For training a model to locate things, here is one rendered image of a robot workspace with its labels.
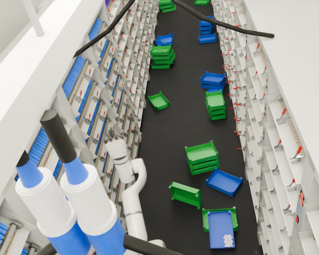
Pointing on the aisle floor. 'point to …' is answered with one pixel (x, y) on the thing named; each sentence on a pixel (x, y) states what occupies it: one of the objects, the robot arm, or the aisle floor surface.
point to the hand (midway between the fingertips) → (111, 131)
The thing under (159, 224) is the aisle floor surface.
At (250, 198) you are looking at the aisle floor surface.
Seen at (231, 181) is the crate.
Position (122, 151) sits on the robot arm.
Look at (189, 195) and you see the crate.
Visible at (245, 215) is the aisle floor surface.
